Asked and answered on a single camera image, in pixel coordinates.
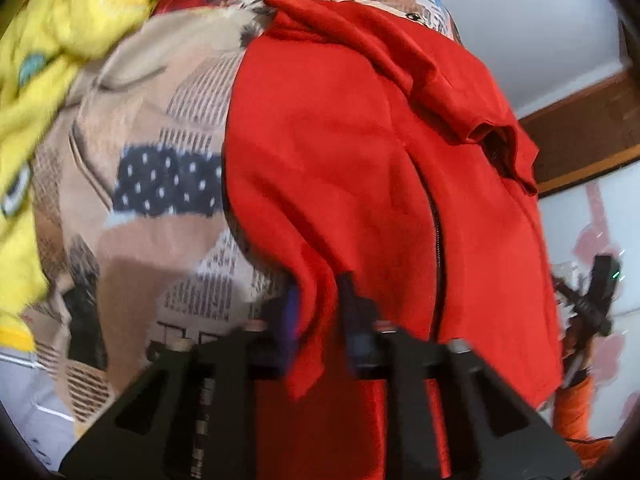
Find wooden door with frame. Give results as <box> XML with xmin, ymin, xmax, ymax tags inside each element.
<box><xmin>517</xmin><ymin>20</ymin><xmax>640</xmax><ymax>198</ymax></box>

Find person's right forearm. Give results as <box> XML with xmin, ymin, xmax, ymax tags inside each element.
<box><xmin>552</xmin><ymin>332</ymin><xmax>618</xmax><ymax>466</ymax></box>

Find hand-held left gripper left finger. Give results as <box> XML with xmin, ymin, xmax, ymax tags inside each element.
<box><xmin>59</xmin><ymin>280</ymin><xmax>303</xmax><ymax>480</ymax></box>

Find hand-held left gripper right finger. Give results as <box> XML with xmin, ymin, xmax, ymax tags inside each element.
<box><xmin>337</xmin><ymin>271</ymin><xmax>581</xmax><ymax>480</ymax></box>

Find red zip jacket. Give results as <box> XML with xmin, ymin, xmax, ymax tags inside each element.
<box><xmin>221</xmin><ymin>0</ymin><xmax>566</xmax><ymax>480</ymax></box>

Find yellow cartoon blanket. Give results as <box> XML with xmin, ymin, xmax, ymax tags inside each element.
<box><xmin>0</xmin><ymin>0</ymin><xmax>201</xmax><ymax>353</ymax></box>

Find newspaper print bed sheet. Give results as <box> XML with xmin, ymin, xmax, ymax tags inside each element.
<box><xmin>20</xmin><ymin>0</ymin><xmax>463</xmax><ymax>441</ymax></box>

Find pink wall decal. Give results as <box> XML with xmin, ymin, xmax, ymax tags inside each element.
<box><xmin>572</xmin><ymin>182</ymin><xmax>640</xmax><ymax>391</ymax></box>

